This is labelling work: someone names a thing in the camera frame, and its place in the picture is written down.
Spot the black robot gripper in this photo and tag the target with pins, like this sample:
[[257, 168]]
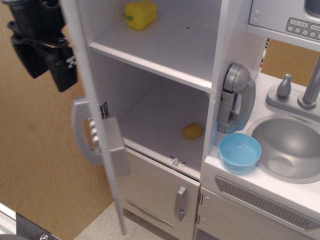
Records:
[[41, 22]]

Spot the white toy fridge door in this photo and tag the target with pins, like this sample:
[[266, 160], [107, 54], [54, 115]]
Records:
[[71, 12]]

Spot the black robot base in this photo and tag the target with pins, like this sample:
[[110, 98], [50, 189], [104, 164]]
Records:
[[21, 228]]

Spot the white toy fridge cabinet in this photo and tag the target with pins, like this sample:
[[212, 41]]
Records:
[[158, 80]]

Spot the yellow toy bell pepper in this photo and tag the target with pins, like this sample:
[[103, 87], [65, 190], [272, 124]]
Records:
[[139, 14]]

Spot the plywood board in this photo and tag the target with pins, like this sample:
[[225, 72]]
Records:
[[43, 175]]

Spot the grey ice dispenser panel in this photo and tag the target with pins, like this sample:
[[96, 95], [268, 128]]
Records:
[[116, 146]]

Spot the small yellow toy fruit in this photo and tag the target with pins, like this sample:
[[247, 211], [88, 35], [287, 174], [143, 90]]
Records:
[[192, 131]]

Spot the grey lower freezer door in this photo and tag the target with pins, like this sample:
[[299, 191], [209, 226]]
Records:
[[149, 191]]

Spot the light blue plastic bowl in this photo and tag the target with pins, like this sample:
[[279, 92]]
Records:
[[239, 152]]

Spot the white oven door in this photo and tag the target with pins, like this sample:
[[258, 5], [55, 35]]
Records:
[[226, 219]]

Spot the toy microwave with keypad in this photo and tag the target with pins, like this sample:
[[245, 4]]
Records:
[[295, 22]]

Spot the grey oven vent panel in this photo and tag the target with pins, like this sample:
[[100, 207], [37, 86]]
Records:
[[266, 205]]

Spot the grey toy sink basin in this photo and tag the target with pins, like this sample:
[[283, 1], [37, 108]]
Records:
[[290, 148]]

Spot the grey toy faucet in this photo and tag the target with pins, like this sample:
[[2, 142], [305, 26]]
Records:
[[306, 104]]

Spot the grey fridge door handle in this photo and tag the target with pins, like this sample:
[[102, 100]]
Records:
[[81, 112]]

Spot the grey toy wall phone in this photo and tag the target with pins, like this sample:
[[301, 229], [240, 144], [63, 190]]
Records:
[[237, 100]]

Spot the grey freezer door handle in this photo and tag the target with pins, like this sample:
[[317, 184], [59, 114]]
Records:
[[179, 213]]

